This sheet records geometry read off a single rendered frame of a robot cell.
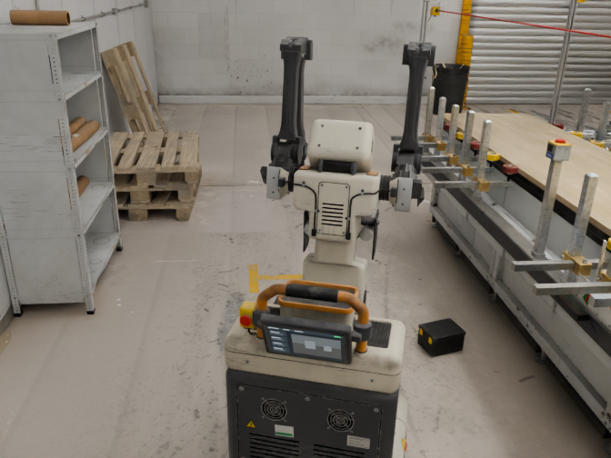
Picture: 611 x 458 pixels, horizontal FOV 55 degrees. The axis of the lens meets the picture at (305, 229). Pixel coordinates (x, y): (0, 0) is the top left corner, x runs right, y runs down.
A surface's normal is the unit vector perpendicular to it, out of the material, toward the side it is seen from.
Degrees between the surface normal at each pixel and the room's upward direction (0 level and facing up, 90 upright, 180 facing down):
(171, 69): 90
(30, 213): 90
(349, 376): 90
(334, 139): 48
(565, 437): 0
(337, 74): 90
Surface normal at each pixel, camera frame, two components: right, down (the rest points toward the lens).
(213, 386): 0.02, -0.92
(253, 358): -0.22, 0.38
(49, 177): 0.10, 0.39
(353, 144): -0.15, -0.34
